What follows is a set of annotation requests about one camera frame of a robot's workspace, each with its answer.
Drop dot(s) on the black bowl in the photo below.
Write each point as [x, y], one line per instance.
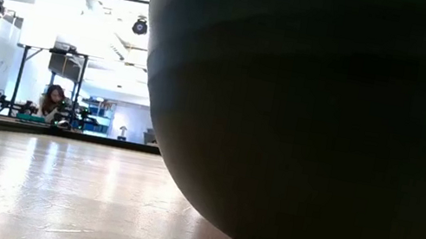
[324, 135]

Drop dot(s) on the dark hanging monitor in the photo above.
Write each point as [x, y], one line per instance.
[66, 66]

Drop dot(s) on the blue storage shelf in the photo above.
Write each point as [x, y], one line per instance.
[99, 115]

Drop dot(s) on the person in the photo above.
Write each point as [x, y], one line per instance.
[51, 102]

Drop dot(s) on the small grey stand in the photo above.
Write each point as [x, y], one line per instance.
[123, 132]

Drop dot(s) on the grey bin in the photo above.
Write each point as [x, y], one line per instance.
[150, 137]

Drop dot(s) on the green flat box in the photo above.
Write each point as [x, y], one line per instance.
[30, 118]

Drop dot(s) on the black metal station frame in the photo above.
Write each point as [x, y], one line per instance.
[19, 76]

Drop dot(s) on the black aluminium table frame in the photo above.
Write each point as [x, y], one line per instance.
[39, 130]

